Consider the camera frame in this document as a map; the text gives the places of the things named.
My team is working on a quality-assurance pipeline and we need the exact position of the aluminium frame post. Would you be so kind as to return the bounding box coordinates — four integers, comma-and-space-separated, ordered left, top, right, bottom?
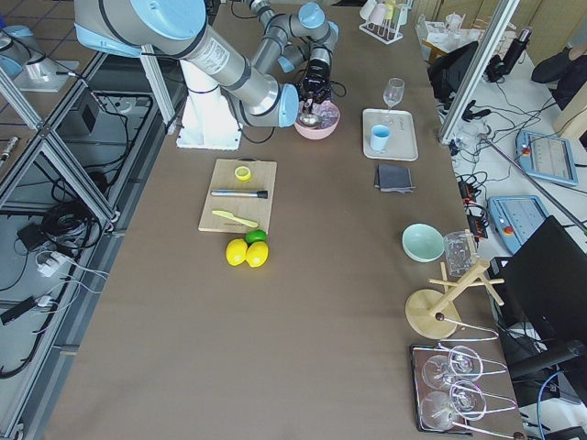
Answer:
437, 0, 519, 146

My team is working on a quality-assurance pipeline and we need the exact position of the yellow plastic knife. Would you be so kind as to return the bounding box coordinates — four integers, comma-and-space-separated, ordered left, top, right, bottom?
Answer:
212, 209, 259, 228

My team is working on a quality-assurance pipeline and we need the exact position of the mint green bowl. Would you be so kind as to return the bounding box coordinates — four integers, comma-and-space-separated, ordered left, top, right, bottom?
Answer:
402, 224, 444, 262

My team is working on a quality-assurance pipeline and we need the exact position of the pink cup on rack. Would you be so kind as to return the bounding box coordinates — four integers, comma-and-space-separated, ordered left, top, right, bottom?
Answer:
367, 2, 387, 26

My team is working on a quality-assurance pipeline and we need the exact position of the teach pendant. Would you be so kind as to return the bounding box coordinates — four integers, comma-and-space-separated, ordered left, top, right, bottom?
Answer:
487, 195, 549, 254
515, 130, 579, 187

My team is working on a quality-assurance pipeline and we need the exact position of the pink bowl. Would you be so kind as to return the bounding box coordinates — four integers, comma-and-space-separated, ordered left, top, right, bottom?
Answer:
294, 101, 340, 140

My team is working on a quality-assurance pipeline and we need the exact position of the upper teach pendant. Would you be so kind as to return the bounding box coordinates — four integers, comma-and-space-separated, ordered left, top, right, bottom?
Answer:
515, 130, 579, 187

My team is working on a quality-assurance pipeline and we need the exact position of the upper lying wine glass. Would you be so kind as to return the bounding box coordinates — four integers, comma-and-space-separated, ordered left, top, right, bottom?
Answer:
422, 346, 507, 390

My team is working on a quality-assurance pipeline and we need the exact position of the beige rabbit tray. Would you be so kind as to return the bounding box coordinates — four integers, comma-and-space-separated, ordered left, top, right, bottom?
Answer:
362, 108, 418, 161

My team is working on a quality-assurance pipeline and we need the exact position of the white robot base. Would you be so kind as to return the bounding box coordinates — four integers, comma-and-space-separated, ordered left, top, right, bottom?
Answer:
177, 60, 241, 151

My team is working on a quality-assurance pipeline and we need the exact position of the clear glass mug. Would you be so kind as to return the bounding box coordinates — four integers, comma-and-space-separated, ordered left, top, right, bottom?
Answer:
444, 230, 478, 277

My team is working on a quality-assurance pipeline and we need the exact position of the metal mirror tray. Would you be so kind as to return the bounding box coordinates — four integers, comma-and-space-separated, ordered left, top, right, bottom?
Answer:
410, 345, 472, 437

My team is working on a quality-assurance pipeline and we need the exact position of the lime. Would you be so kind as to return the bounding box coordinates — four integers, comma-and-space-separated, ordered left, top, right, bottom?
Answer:
245, 229, 267, 245

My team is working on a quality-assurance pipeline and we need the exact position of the bamboo cutting board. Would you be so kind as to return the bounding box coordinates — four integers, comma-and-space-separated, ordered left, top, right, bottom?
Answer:
198, 159, 277, 234

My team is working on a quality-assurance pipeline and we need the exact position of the steel ice scoop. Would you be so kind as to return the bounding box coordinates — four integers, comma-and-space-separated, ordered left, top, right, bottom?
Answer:
296, 98, 322, 129

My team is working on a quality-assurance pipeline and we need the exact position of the grey folded cloth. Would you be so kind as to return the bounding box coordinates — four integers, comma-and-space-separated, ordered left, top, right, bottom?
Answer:
374, 164, 415, 193

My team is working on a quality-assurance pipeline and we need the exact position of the lying wine glass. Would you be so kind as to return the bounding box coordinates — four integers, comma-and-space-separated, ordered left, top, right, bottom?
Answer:
422, 346, 507, 390
417, 379, 518, 439

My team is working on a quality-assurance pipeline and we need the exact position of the lower teach pendant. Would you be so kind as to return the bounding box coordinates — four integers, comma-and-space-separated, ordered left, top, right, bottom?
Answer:
487, 195, 549, 254

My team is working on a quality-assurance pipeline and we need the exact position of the wooden mug tree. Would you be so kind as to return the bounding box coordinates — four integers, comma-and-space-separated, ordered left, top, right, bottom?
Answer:
404, 259, 504, 340

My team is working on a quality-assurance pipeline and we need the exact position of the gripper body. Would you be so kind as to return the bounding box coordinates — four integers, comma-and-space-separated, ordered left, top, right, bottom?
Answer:
297, 63, 330, 104

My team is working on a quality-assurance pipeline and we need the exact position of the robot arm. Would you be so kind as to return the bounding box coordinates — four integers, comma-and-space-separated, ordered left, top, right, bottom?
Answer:
73, 1, 299, 127
248, 1, 339, 105

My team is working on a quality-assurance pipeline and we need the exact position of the half lemon slice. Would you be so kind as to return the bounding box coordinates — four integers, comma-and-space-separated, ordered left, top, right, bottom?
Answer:
234, 166, 252, 182

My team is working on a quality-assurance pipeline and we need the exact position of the clear ice cubes pile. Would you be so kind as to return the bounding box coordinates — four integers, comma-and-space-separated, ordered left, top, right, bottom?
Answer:
314, 101, 339, 129

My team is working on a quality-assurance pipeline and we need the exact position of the blue cup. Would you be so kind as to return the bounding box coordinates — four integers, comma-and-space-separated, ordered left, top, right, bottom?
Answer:
370, 124, 391, 151

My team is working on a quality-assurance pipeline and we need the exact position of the steel muddler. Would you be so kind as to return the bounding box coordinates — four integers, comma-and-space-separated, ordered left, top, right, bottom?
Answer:
209, 189, 269, 200

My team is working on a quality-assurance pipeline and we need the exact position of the white cup rack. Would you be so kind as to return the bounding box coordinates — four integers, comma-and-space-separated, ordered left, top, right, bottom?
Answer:
359, 0, 412, 45

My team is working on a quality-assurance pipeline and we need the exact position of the left lemon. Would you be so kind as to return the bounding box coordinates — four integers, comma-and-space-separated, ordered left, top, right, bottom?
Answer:
225, 238, 249, 267

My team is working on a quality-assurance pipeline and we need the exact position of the right lemon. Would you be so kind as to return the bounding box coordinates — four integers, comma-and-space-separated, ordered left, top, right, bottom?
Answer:
245, 241, 269, 268

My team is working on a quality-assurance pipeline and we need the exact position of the lower lying wine glass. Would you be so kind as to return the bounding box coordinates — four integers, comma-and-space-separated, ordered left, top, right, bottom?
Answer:
417, 379, 518, 439

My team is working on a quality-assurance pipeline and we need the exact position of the clear wine glass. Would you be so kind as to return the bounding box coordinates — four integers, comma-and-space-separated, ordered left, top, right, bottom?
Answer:
382, 78, 404, 124

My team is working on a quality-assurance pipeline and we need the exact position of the black laptop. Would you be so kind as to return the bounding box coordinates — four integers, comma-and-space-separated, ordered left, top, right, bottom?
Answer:
489, 215, 586, 343

